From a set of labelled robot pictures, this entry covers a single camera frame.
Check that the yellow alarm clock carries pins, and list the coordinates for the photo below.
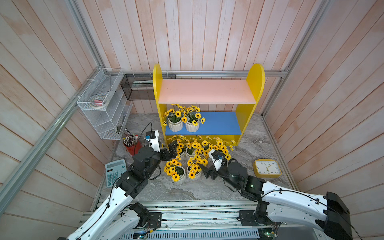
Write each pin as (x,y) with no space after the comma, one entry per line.
(266,168)

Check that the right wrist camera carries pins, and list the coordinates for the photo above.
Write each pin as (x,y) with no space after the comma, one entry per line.
(218,158)

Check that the white wire mesh rack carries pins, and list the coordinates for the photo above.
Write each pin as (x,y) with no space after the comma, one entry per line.
(109,123)

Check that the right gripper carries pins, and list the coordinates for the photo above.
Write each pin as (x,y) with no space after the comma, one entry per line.
(214,172)

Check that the tape roll in rack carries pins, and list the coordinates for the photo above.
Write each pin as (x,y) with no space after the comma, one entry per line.
(99,102)

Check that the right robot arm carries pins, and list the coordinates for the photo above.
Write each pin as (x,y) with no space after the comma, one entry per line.
(275,204)

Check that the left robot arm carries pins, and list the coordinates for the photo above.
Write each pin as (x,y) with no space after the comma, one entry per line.
(117,215)

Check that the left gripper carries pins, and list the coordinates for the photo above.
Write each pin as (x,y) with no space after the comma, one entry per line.
(167,156)

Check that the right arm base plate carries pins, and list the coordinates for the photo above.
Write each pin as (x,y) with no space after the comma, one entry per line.
(251,218)

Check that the red pen holder cup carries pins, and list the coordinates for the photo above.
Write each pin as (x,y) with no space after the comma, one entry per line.
(131,142)

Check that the yellow two-tier shelf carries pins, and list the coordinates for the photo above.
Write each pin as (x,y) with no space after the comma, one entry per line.
(229,126)

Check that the light blue calculator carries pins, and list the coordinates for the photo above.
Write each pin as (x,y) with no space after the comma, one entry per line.
(114,170)

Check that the black mesh basket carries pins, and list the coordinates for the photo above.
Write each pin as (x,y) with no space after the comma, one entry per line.
(138,87)

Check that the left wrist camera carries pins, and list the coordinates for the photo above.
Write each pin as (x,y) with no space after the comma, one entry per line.
(153,138)

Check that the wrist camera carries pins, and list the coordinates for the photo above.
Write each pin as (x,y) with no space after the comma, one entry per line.
(153,138)
(218,158)

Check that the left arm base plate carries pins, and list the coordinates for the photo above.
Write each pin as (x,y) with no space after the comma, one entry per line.
(152,220)

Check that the sunflower pot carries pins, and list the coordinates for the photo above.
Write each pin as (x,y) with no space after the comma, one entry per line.
(189,150)
(192,117)
(180,147)
(224,146)
(204,146)
(176,171)
(173,118)
(194,166)

